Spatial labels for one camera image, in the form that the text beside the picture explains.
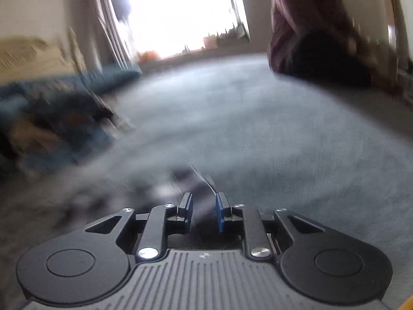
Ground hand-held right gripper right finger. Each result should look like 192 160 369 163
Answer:
216 192 325 260

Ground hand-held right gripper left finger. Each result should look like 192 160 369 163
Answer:
85 193 193 261

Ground black white plaid shirt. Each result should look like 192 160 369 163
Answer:
58 165 226 233

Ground grey-blue bed sheet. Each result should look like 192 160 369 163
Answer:
0 53 413 298

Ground dark blue quilted duvet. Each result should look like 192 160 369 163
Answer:
0 77 130 175

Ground blue puffy duvet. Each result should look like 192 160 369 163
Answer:
81 66 142 94

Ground orange thing on windowsill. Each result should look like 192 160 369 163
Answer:
137 51 160 63

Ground beige crumpled garment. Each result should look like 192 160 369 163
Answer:
10 119 65 156

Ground grey window curtain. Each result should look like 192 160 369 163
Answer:
81 0 136 68

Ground cream carved bed headboard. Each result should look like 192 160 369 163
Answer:
0 37 84 84

